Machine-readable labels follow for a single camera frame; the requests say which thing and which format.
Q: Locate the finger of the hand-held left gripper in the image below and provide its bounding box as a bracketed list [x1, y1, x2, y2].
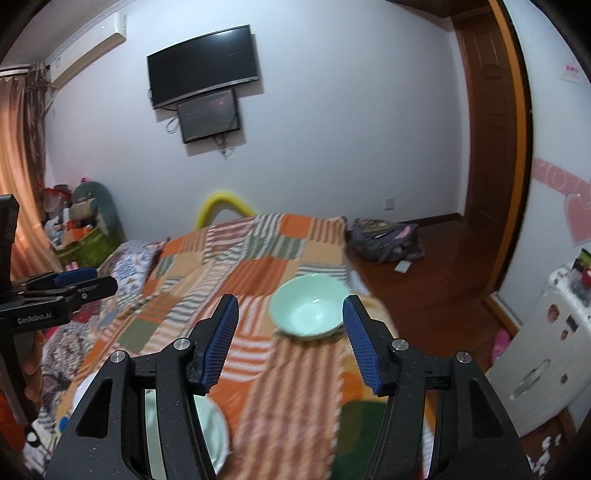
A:
[25, 267, 99, 291]
[14, 276, 119, 308]

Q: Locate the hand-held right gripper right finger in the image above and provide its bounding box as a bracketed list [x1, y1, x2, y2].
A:
[342, 295, 532, 480]

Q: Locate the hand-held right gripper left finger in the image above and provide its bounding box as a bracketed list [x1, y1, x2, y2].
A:
[45, 294, 240, 480]

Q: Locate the green bowl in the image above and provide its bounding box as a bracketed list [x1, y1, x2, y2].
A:
[269, 274, 352, 341]

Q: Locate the green plate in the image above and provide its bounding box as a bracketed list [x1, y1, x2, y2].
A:
[145, 390, 225, 478]

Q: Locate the large white plate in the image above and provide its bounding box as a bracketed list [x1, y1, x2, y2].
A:
[74, 369, 230, 480]

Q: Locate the green storage box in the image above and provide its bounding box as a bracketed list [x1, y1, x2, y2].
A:
[55, 226, 122, 269]

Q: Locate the blue patterned quilt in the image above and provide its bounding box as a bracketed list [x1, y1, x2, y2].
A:
[18, 240, 169, 462]

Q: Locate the orange striped patchwork blanket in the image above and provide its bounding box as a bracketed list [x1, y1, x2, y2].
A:
[39, 213, 439, 480]

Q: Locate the grey backpack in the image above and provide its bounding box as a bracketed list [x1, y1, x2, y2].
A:
[348, 218, 426, 265]

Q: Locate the orange curtain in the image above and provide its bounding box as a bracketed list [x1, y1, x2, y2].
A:
[0, 62, 61, 278]

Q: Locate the pink slipper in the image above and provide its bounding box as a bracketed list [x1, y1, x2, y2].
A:
[490, 330, 512, 363]

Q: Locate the yellow foam tube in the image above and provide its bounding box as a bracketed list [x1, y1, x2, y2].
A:
[196, 189, 257, 230]

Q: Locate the white air conditioner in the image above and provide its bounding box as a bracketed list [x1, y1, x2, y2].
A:
[46, 11, 127, 86]

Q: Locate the brown wooden door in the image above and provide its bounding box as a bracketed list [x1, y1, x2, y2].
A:
[450, 4, 534, 296]

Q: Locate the small black wall monitor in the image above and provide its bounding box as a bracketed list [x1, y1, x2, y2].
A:
[177, 89, 242, 144]

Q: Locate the black wall television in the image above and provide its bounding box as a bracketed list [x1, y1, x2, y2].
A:
[147, 25, 260, 110]

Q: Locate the pink heart wall sticker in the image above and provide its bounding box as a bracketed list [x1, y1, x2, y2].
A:
[533, 157, 591, 245]

